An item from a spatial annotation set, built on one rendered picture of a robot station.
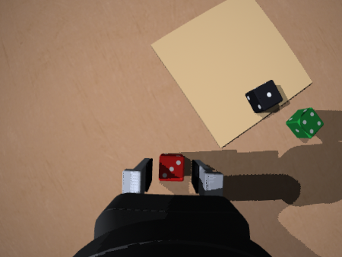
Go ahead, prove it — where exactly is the black die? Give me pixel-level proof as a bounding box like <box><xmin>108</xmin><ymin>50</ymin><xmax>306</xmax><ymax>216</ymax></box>
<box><xmin>245</xmin><ymin>80</ymin><xmax>283</xmax><ymax>113</ymax></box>

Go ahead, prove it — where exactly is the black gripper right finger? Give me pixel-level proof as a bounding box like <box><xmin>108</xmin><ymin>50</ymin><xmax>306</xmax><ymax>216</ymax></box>
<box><xmin>192</xmin><ymin>160</ymin><xmax>223</xmax><ymax>197</ymax></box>

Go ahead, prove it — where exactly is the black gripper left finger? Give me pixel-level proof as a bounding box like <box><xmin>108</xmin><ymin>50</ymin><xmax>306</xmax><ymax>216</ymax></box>
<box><xmin>122</xmin><ymin>158</ymin><xmax>153</xmax><ymax>194</ymax></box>

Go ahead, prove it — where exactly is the tan flat mat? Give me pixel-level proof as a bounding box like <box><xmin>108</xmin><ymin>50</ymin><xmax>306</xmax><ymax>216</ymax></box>
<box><xmin>150</xmin><ymin>0</ymin><xmax>312</xmax><ymax>148</ymax></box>

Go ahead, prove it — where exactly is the dark green die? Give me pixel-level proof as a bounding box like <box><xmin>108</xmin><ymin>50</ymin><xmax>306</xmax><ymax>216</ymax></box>
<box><xmin>286</xmin><ymin>107</ymin><xmax>324</xmax><ymax>138</ymax></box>

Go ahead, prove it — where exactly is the red die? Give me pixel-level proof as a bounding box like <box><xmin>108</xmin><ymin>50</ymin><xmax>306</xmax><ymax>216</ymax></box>
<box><xmin>159</xmin><ymin>154</ymin><xmax>185</xmax><ymax>182</ymax></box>

